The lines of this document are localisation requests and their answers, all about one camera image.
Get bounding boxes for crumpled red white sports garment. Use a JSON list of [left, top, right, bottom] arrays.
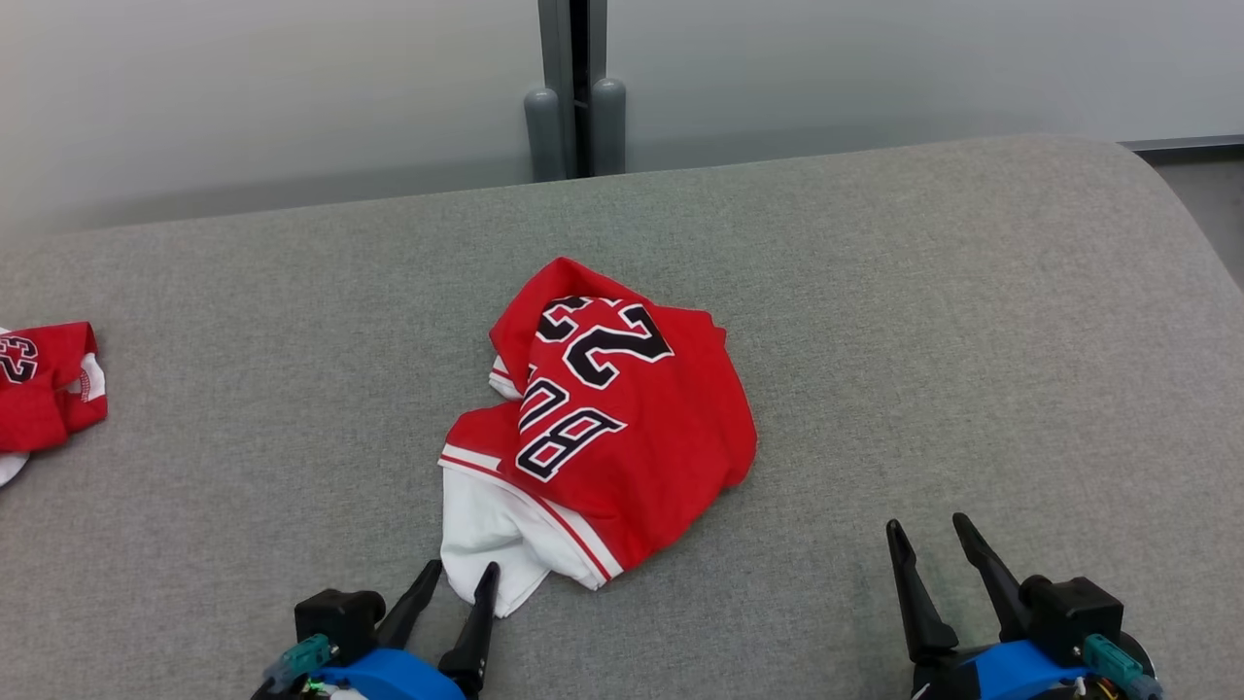
[[0, 321, 109, 487]]

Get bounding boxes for teal right camera connector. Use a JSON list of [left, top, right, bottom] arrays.
[[1084, 634, 1164, 700]]

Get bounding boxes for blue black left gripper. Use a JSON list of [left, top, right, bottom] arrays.
[[255, 559, 501, 700]]

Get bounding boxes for teal left camera connector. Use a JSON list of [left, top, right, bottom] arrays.
[[262, 634, 336, 693]]

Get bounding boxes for grey cylindrical post foot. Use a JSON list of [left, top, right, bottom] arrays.
[[524, 87, 568, 184], [590, 78, 628, 177]]

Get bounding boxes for grey partition post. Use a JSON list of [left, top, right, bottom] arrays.
[[537, 0, 608, 181]]

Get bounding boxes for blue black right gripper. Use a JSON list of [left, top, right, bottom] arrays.
[[886, 513, 1094, 700]]

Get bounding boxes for red jersey shorts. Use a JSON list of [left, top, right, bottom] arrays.
[[437, 256, 759, 619]]

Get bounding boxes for teal camera connector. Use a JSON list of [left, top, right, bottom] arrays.
[[262, 634, 336, 693], [1084, 634, 1164, 700]]

